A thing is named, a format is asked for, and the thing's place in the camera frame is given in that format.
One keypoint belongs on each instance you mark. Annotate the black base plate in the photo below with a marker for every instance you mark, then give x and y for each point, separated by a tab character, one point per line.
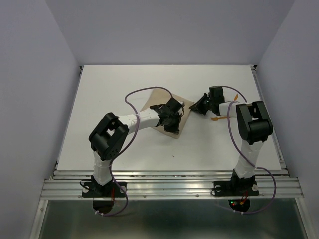
228	189
117	190

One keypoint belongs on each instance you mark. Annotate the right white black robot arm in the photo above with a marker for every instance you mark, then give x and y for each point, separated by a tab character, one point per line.
249	126

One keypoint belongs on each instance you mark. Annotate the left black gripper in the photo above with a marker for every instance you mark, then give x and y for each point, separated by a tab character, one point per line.
174	130

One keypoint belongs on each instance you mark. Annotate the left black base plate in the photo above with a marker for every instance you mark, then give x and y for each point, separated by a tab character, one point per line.
117	190

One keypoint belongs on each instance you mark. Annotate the beige cloth napkin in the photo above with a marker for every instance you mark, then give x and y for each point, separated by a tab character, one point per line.
159	96

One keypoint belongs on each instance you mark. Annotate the left aluminium frame post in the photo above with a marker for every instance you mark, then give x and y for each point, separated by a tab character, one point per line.
38	220

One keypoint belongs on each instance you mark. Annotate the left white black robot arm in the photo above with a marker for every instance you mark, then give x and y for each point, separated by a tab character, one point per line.
108	138

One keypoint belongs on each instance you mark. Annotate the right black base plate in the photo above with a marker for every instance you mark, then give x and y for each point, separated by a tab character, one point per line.
228	189

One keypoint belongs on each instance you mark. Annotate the aluminium mounting rail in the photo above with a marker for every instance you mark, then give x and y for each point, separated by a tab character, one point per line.
156	185

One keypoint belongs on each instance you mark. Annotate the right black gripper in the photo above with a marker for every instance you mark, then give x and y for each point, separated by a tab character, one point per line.
198	105

